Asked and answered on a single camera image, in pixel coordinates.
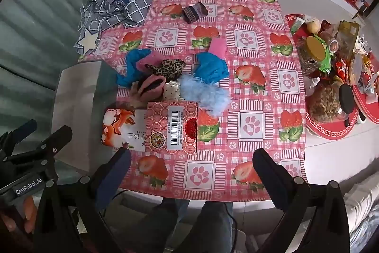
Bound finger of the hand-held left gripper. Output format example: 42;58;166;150
0;119;38;154
4;125;73;165

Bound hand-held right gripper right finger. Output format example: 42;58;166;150
252;148;350;253

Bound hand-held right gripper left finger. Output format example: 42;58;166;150
32;148;131;253

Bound light blue fluffy sock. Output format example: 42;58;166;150
178;74;232;116

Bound person's left hand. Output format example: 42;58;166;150
0;197;38;235

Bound red patterned cardboard box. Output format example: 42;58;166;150
101;101;199;155

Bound red patterned round mat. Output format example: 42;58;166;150
284;14;360;141

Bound person's legs in jeans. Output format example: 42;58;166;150
117;199;237;253

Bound pink and black sock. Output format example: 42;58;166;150
132;76;166;100

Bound blue cloth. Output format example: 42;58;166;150
116;48;152;87
195;52;229;82

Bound small white bottle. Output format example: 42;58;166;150
306;77;322;96

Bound white polka dot sock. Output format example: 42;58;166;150
162;80;181;101

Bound pink strawberry print tablecloth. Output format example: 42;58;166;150
77;0;309;202

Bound pink knit cloth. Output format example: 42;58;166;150
138;51;164;71

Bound jar with yellow lid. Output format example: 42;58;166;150
298;36;332;76

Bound green plastic bag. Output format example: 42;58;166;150
314;34;336;73

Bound grey checked star cloth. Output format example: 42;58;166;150
74;0;155;55

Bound pink folded cloth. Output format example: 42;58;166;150
208;37;226;58

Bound small glass jar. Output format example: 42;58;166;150
320;31;339;52

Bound yellow round fruit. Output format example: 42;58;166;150
306;19;321;34

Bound yellow-brown snack packet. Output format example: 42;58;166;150
336;20;360;61

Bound dark striped knit sock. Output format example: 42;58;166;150
181;2;209;24

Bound black cable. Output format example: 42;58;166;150
221;202;239;253

